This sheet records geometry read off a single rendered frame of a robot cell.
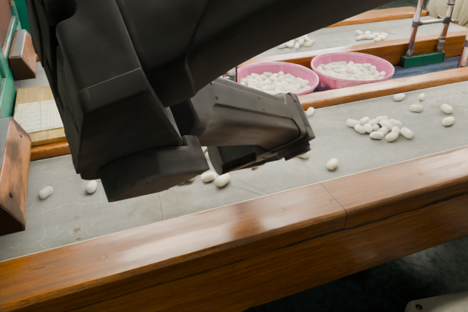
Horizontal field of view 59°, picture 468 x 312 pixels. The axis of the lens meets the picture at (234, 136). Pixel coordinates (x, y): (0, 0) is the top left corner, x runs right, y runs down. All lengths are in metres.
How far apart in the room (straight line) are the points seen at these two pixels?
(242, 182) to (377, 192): 0.27
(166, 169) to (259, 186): 0.65
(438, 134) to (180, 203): 0.67
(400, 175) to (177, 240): 0.47
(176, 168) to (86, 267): 0.49
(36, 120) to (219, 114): 0.86
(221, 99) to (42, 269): 0.49
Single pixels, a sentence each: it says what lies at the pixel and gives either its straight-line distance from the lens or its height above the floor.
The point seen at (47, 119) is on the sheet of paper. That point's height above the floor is 0.78.
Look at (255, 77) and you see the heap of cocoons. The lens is 1.36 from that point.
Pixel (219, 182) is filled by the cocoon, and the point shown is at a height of 0.76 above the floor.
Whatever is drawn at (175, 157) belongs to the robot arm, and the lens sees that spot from 0.23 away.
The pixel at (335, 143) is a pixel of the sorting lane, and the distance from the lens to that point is 1.02.
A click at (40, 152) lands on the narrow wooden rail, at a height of 0.76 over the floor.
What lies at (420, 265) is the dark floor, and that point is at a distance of 1.85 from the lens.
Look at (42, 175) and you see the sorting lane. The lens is 0.98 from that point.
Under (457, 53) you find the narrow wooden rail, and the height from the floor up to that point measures 0.69.
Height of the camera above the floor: 1.26
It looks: 30 degrees down
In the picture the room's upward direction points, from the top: straight up
